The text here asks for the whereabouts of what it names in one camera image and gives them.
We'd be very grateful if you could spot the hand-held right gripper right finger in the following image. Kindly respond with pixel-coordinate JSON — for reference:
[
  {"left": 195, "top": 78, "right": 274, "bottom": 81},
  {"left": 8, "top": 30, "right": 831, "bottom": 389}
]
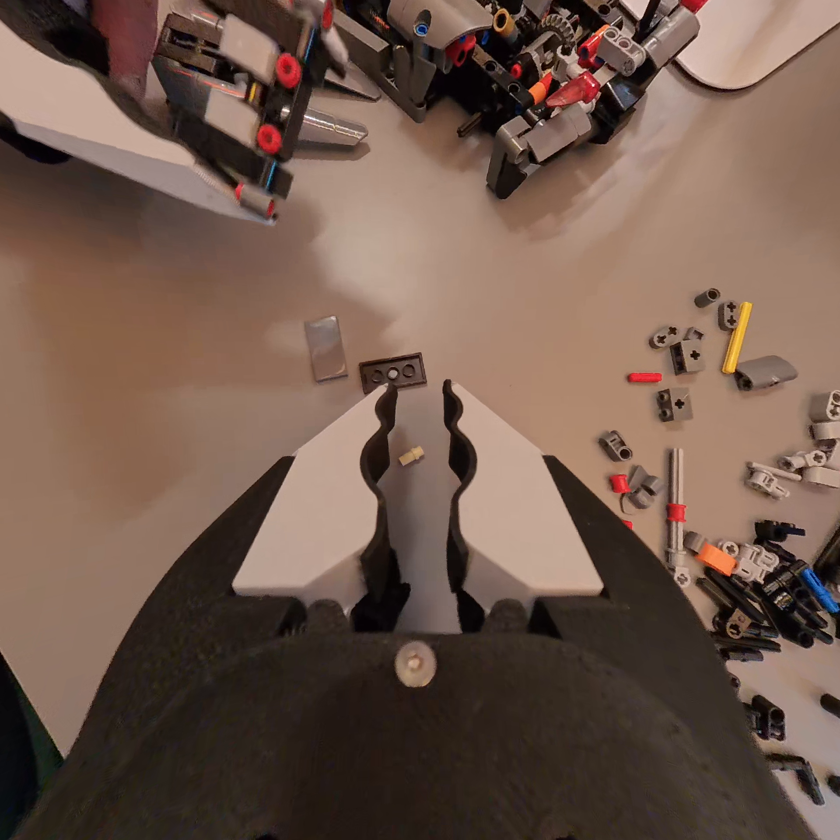
[{"left": 441, "top": 379, "right": 605, "bottom": 599}]

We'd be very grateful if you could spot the pile of loose lego pieces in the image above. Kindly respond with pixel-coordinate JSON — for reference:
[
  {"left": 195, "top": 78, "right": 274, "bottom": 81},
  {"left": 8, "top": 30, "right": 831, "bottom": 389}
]
[{"left": 597, "top": 287, "right": 840, "bottom": 809}]

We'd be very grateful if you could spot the grey flat lego tile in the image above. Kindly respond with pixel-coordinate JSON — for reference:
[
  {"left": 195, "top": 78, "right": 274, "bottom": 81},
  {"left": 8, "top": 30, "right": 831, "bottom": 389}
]
[{"left": 304, "top": 315, "right": 349, "bottom": 383}]

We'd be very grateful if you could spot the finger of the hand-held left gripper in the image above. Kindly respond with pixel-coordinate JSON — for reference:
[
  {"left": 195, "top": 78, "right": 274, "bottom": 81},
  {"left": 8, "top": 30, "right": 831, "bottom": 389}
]
[
  {"left": 0, "top": 26, "right": 278, "bottom": 228},
  {"left": 289, "top": 0, "right": 350, "bottom": 78}
]

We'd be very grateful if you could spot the black lego frame assembly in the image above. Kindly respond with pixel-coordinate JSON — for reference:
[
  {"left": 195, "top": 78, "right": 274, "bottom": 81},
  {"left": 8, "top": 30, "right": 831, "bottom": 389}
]
[{"left": 154, "top": 0, "right": 317, "bottom": 201}]

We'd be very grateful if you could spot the partly built lego car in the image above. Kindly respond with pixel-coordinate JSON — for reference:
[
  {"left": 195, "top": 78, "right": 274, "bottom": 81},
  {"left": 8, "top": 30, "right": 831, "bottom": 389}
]
[{"left": 328, "top": 0, "right": 703, "bottom": 201}]

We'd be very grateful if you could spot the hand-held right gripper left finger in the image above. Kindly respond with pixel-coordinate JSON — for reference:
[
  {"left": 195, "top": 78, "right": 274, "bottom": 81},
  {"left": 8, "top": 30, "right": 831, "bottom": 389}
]
[{"left": 231, "top": 382, "right": 401, "bottom": 599}]

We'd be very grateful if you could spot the black three-hole lego plate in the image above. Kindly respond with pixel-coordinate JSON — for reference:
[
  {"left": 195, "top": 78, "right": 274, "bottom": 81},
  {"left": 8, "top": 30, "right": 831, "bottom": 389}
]
[{"left": 358, "top": 352, "right": 428, "bottom": 395}]

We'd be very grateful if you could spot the person's left hand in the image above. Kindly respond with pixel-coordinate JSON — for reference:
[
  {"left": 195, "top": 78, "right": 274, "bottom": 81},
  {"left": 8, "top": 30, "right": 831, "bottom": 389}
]
[{"left": 91, "top": 0, "right": 163, "bottom": 101}]

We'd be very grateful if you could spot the white rounded board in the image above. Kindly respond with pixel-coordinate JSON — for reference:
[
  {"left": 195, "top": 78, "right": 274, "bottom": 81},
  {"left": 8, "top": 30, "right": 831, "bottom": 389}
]
[{"left": 620, "top": 0, "right": 840, "bottom": 91}]

